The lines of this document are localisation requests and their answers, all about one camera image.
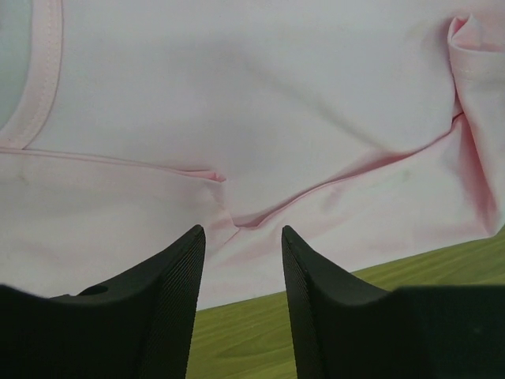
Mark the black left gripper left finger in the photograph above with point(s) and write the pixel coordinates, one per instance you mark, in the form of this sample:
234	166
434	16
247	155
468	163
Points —
138	324

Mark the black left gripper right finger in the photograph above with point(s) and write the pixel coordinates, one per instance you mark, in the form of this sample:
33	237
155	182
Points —
345	327

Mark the pink t shirt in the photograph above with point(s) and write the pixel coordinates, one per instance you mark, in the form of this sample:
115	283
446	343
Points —
374	128

